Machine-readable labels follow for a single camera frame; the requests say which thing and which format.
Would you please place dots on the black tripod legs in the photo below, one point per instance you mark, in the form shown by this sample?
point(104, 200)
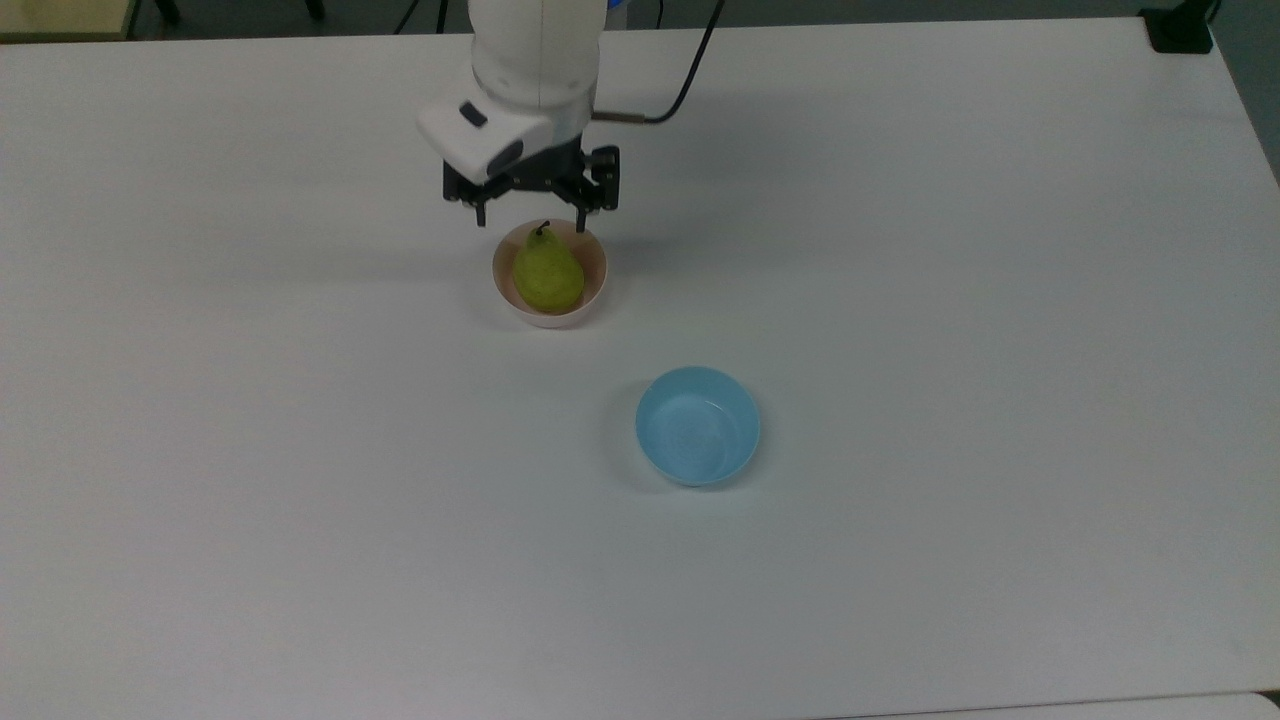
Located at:
point(425, 15)

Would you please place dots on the black table clamp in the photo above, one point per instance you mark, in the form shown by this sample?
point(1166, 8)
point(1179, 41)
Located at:
point(1180, 30)

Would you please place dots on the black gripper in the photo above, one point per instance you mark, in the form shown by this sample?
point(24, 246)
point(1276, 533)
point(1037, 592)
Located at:
point(545, 172)

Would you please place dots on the pink plastic bowl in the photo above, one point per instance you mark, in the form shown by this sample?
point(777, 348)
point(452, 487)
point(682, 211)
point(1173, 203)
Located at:
point(595, 285)

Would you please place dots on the yellow wooden desk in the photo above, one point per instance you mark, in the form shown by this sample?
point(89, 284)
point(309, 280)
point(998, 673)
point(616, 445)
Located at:
point(65, 18)

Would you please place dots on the green pear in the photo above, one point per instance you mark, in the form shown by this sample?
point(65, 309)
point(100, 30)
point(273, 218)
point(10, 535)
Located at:
point(547, 272)

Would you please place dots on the blue plastic bowl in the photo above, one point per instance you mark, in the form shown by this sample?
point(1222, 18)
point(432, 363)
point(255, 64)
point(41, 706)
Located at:
point(697, 425)

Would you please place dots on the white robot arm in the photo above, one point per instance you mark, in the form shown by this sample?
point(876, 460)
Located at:
point(530, 80)

